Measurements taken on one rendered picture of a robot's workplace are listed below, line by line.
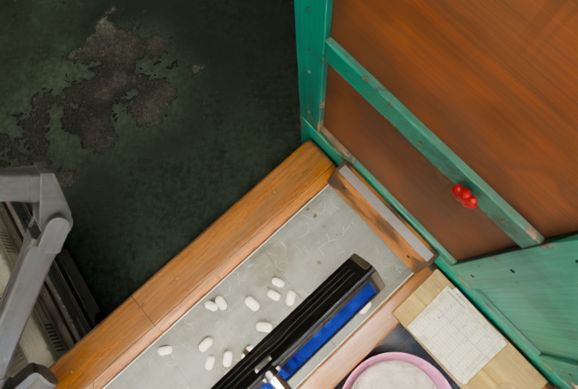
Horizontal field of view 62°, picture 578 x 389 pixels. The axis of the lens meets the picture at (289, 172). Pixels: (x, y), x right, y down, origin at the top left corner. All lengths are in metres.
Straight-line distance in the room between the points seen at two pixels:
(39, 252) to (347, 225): 0.68
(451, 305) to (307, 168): 0.47
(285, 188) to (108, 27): 1.49
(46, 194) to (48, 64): 1.57
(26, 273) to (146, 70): 1.42
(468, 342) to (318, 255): 0.39
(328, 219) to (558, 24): 0.86
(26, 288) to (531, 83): 0.90
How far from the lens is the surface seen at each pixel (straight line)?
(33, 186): 0.96
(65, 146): 2.28
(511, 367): 1.24
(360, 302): 0.86
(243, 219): 1.19
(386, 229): 1.11
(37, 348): 1.66
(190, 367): 1.23
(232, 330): 1.20
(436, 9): 0.54
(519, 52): 0.50
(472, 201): 0.72
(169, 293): 1.21
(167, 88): 2.22
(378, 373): 1.22
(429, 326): 1.18
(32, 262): 1.02
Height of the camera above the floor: 1.93
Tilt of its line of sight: 75 degrees down
